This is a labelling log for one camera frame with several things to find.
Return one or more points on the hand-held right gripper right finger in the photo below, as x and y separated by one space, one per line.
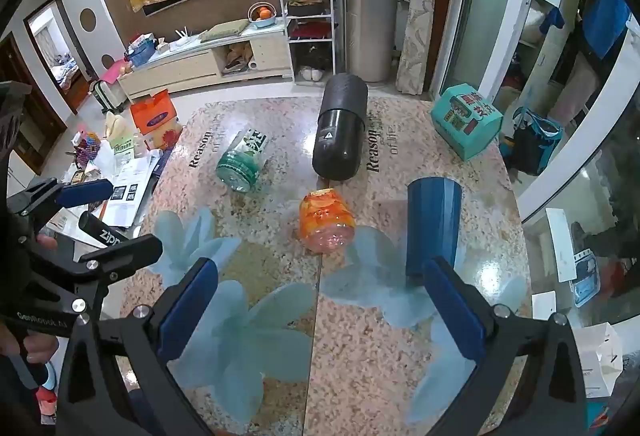
455 311

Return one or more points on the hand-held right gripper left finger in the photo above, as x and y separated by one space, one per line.
187 311

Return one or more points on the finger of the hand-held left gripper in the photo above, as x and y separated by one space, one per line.
82 193
125 253

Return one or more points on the blue ribbed cup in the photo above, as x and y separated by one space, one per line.
432 226

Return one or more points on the person's left hand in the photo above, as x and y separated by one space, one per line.
32 347

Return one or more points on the black rectangular box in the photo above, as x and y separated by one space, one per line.
102 231

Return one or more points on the pile of printed papers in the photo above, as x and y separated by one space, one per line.
132 183

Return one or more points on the dark wooden door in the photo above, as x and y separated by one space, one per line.
27 116

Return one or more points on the pale green suitcase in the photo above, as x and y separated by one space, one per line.
107 96

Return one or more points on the orange gift bag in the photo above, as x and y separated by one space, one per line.
157 118

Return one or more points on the light blue plastic container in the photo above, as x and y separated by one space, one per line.
584 278

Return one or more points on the light wooden media cabinet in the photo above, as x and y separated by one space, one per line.
170 71

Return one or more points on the white paper box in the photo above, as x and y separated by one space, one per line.
597 361

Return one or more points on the green plastic bottle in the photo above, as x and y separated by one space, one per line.
242 158

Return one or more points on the blue storage basket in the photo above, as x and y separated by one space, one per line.
142 51

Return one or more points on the orange plastic bottle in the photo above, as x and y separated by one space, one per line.
325 218

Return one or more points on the blue and black bag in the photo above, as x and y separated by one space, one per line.
532 143

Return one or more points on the teal printed cardboard box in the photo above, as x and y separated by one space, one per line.
465 121

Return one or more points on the green cushion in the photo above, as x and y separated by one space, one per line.
225 29

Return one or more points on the black cylindrical container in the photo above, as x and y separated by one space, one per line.
340 126

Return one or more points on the fruit bowl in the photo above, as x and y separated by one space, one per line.
262 18

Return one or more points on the pair of white shoes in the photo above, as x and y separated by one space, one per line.
311 74

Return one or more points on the patterned beige curtain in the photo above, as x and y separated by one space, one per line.
422 16

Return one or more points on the white shelf rack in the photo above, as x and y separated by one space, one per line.
331 26

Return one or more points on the blue hanging garment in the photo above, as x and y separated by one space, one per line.
605 18

